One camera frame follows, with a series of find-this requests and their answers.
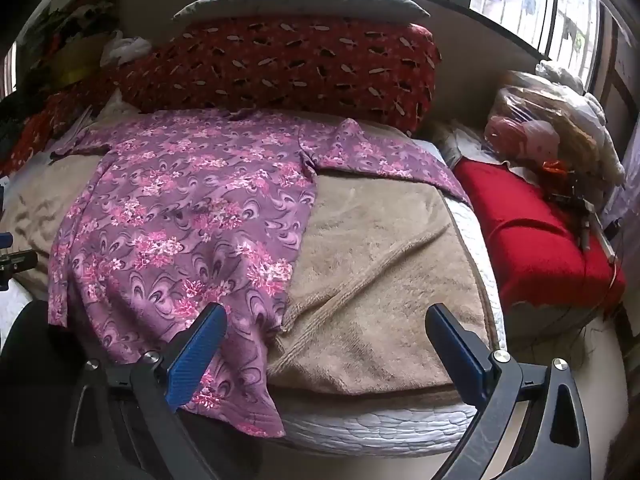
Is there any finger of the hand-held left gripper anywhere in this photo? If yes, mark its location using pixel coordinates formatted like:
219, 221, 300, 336
0, 230, 39, 292

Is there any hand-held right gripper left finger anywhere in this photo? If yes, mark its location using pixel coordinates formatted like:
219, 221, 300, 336
67, 302, 228, 480

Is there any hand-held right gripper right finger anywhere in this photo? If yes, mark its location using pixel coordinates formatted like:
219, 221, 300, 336
425, 302, 593, 480

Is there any purple floral shirt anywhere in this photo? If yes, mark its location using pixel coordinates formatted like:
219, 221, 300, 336
47, 107, 473, 438

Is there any pile of mixed clothes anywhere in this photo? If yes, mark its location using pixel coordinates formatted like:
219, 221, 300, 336
20, 0, 121, 86

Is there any clear plastic bag of clothes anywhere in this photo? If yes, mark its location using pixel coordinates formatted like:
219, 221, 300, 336
485, 70, 608, 171

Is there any white quilted mattress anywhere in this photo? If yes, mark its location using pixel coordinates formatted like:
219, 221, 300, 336
0, 137, 508, 458

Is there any beige fleece blanket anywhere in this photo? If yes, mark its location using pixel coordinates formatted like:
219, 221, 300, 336
0, 152, 501, 396

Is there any red patterned cloth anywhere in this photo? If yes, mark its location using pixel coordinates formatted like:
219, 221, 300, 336
0, 67, 126, 176

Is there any metal tool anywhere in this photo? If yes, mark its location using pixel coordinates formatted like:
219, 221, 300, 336
542, 160, 621, 266

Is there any pale crumpled cloth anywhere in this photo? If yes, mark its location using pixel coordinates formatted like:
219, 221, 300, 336
430, 120, 493, 168

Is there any pink plastic bag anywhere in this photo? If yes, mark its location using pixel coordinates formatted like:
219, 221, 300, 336
487, 115, 561, 161

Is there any white plastic bag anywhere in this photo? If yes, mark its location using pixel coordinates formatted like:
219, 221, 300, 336
100, 30, 153, 67

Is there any white cloth pile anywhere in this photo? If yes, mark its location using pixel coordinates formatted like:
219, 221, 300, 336
537, 60, 626, 186

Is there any red patterned pillow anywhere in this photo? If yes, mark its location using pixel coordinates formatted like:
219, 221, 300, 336
117, 15, 443, 136

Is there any grey pillow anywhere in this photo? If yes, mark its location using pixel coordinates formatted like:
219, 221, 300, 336
172, 0, 431, 23

